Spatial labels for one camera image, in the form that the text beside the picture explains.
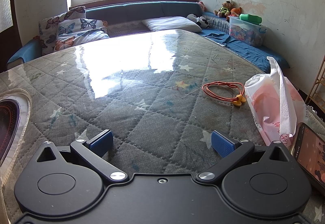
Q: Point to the blue sheet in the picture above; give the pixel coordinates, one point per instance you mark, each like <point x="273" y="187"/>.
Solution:
<point x="243" y="48"/>

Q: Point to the cow plush toy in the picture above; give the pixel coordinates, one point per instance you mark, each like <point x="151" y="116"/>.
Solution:
<point x="200" y="22"/>

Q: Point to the golden shoe rack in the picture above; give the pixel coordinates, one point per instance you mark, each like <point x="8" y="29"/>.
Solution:
<point x="314" y="80"/>

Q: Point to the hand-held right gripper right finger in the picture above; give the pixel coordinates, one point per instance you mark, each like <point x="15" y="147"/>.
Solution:
<point x="222" y="144"/>

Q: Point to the brown teddy bear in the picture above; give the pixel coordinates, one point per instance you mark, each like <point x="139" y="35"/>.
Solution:
<point x="224" y="9"/>

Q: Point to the grey star quilted table cover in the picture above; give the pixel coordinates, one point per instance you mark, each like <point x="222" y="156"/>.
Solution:
<point x="157" y="117"/>

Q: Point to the smartphone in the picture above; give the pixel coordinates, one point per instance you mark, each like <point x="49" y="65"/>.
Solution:
<point x="309" y="158"/>

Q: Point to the pink pig plush toy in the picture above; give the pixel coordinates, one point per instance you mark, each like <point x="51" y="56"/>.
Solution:
<point x="201" y="6"/>

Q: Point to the orange plush toy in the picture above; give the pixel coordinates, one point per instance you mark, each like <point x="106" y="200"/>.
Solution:
<point x="234" y="13"/>

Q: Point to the white pillow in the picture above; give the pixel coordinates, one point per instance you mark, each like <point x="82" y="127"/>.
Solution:
<point x="170" y="23"/>

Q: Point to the white plastic bag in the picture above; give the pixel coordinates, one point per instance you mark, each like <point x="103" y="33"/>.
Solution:
<point x="264" y="102"/>

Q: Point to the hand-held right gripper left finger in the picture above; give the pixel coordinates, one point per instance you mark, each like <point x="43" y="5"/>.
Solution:
<point x="101" y="141"/>

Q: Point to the round black induction cooktop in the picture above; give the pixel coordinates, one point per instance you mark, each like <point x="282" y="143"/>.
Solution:
<point x="10" y="125"/>

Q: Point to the green plush toy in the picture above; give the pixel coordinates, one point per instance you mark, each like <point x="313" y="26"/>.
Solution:
<point x="251" y="18"/>

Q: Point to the clear plastic toy bin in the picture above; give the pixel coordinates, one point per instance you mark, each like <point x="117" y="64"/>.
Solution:
<point x="247" y="34"/>

